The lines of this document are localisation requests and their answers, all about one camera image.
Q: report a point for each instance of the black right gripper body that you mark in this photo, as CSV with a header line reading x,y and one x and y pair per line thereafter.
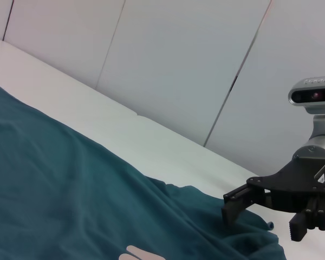
x,y
295,184

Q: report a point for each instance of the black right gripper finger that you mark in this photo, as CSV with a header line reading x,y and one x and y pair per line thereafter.
x,y
314,214
241,200

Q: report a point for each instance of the teal FREE print t-shirt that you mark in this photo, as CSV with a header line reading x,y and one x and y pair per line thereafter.
x,y
70,189

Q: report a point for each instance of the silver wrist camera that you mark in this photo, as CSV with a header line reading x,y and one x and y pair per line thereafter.
x,y
314,94

